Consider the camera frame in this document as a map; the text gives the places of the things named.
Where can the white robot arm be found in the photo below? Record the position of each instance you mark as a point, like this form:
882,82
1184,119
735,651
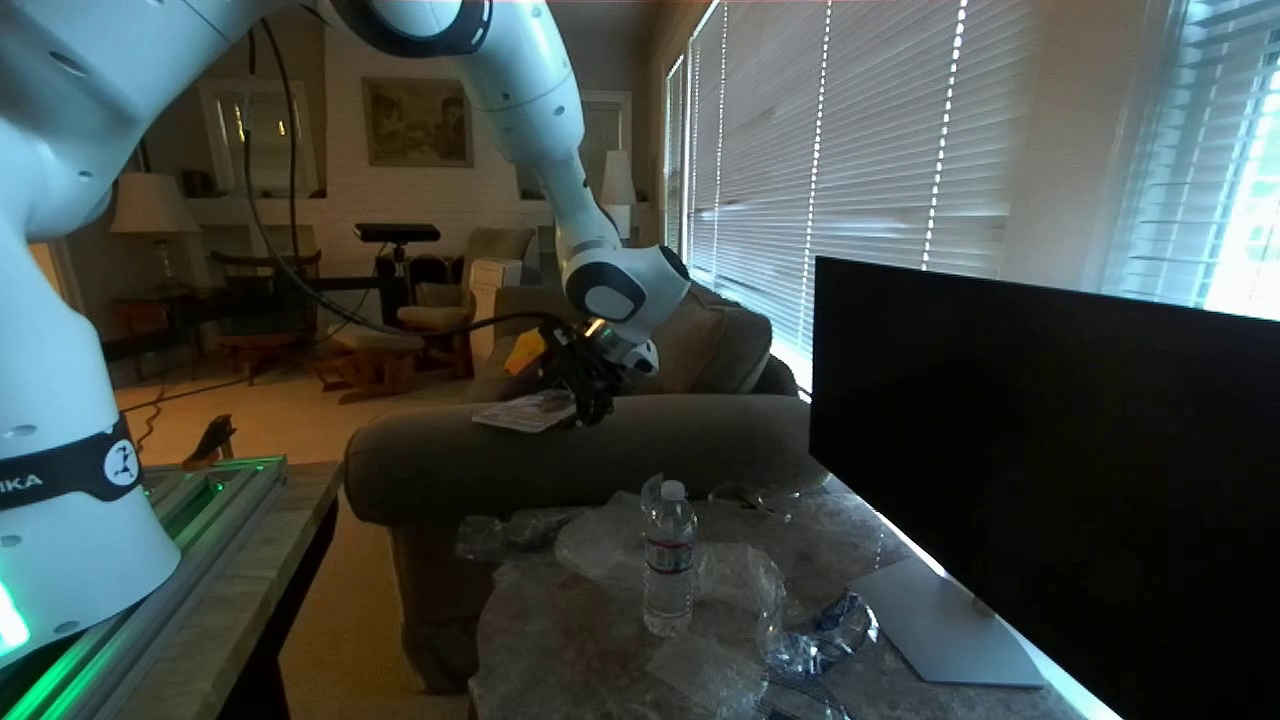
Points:
83,82

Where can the blue clear plastic bag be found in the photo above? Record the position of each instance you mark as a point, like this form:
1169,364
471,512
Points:
815,644

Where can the black flat screen television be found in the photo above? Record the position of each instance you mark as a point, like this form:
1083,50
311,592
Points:
1097,468

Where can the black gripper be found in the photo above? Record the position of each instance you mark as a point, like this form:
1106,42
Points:
574,364

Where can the mammoth cover magazine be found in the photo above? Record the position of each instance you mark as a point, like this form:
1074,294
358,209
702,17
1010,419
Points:
530,415

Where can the clear plastic water bottle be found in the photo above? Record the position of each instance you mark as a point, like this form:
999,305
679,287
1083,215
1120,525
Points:
671,556

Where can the black camera on tripod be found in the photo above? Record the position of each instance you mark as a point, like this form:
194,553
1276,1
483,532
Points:
393,266

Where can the beige fabric sofa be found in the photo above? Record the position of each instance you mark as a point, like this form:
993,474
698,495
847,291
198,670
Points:
722,415

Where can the framed wall picture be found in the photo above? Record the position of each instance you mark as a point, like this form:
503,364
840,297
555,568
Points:
417,120

